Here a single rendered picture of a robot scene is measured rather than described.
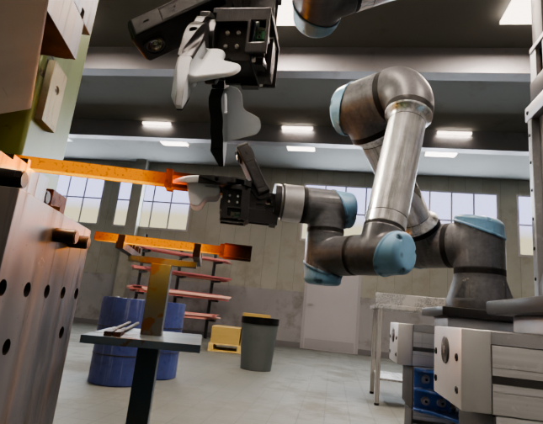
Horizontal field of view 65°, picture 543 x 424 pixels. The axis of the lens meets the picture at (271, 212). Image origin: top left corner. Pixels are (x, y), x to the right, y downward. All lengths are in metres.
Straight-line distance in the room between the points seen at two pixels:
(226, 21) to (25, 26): 0.20
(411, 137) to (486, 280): 0.40
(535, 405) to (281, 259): 10.22
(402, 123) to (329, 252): 0.29
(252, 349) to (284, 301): 4.87
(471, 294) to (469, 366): 0.54
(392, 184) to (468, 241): 0.37
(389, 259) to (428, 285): 10.08
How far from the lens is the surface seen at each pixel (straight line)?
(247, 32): 0.47
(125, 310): 4.14
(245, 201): 0.82
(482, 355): 0.56
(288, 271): 10.65
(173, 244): 1.25
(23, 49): 0.41
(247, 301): 10.74
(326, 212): 0.84
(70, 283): 1.03
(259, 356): 5.85
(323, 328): 10.50
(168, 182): 0.84
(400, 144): 0.86
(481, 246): 1.11
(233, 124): 0.53
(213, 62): 0.43
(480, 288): 1.09
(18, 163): 0.88
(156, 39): 0.53
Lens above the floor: 0.77
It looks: 13 degrees up
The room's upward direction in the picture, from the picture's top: 6 degrees clockwise
